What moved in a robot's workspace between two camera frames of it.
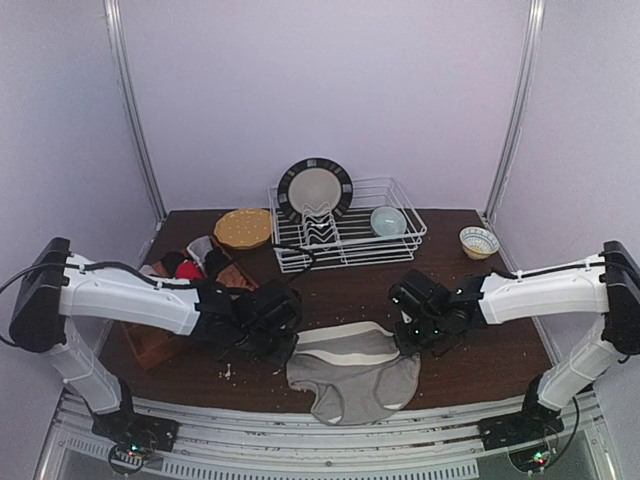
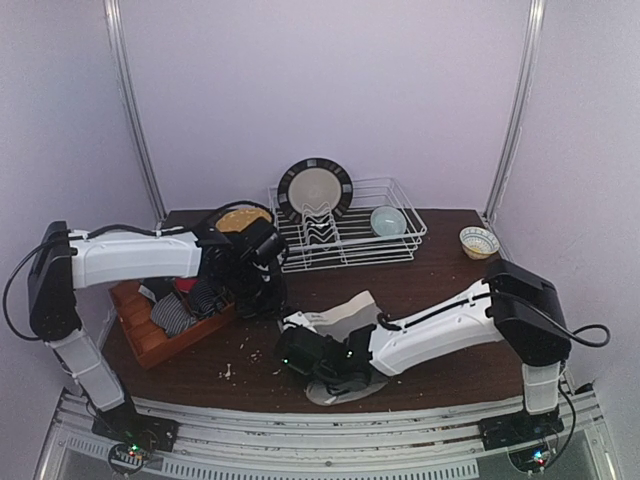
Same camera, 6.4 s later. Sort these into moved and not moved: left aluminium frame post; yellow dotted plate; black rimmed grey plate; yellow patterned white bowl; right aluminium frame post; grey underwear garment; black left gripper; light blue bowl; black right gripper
Moved: black right gripper; black left gripper; grey underwear garment
Not moved: light blue bowl; yellow dotted plate; left aluminium frame post; right aluminium frame post; black rimmed grey plate; yellow patterned white bowl
